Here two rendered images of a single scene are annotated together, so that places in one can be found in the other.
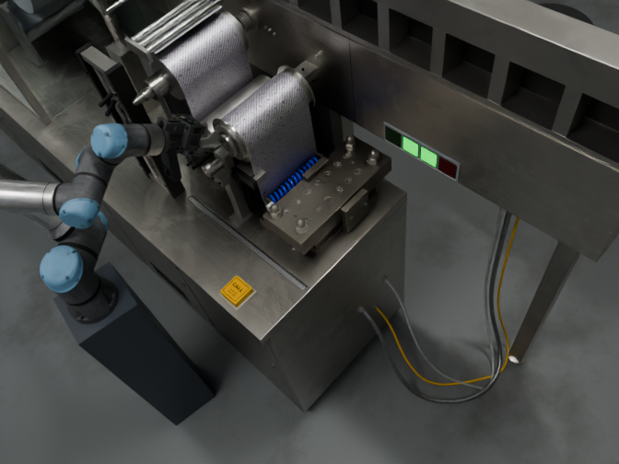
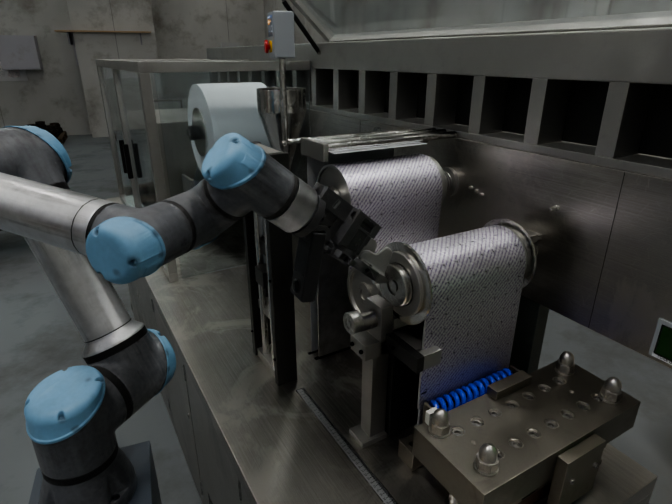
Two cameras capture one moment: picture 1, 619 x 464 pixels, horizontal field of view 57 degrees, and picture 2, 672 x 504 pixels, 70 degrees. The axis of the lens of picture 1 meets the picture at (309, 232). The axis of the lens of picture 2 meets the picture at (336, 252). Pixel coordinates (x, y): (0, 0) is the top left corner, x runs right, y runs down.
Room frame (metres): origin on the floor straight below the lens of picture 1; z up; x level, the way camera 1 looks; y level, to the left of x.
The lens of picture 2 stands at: (0.35, 0.19, 1.62)
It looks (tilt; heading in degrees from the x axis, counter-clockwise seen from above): 22 degrees down; 6
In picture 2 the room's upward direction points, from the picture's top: straight up
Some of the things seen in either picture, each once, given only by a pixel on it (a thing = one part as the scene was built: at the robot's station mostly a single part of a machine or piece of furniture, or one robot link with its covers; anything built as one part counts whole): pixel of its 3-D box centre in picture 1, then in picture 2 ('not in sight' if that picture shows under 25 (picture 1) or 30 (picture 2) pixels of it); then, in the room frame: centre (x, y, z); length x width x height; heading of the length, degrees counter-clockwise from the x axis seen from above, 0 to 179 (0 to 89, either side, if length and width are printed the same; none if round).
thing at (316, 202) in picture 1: (329, 191); (528, 426); (1.05, -0.08, 1.00); 0.40 x 0.16 x 0.06; 126
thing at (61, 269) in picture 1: (69, 272); (74, 416); (0.93, 0.68, 1.07); 0.13 x 0.12 x 0.14; 164
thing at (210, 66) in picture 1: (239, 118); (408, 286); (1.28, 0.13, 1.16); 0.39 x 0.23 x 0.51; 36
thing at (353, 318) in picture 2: (208, 169); (353, 322); (1.08, 0.24, 1.18); 0.04 x 0.02 x 0.04; 36
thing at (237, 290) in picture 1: (237, 291); not in sight; (0.84, 0.25, 0.91); 0.07 x 0.07 x 0.02; 36
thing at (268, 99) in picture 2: not in sight; (281, 99); (1.75, 0.49, 1.50); 0.14 x 0.14 x 0.06
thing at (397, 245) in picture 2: (231, 141); (403, 283); (1.10, 0.15, 1.25); 0.15 x 0.01 x 0.15; 36
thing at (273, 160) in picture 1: (286, 157); (470, 347); (1.12, 0.02, 1.11); 0.23 x 0.01 x 0.18; 126
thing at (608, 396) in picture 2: (373, 156); (612, 387); (1.11, -0.24, 1.05); 0.04 x 0.04 x 0.04
